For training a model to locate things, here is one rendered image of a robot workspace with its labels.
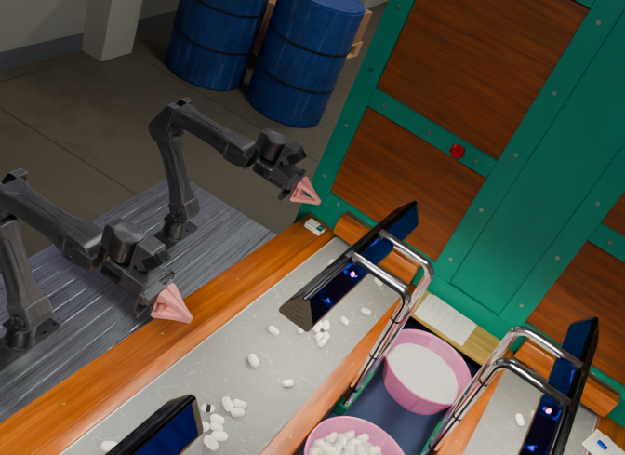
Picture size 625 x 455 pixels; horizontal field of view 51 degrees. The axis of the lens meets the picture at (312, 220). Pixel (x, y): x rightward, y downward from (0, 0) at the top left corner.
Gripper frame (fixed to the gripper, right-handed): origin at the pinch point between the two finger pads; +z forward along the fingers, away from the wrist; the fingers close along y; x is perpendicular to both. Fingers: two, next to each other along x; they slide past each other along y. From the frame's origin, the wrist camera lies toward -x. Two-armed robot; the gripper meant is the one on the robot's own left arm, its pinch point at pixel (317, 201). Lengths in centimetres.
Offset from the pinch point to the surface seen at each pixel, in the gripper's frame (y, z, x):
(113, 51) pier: 187, -203, 110
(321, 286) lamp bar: -36.0, 16.6, -5.6
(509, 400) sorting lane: 12, 75, 29
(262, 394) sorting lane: -38, 17, 32
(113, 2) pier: 177, -204, 76
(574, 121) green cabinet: 34, 45, -43
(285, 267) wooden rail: 6.9, -0.9, 30.7
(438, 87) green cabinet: 37.3, 8.9, -30.7
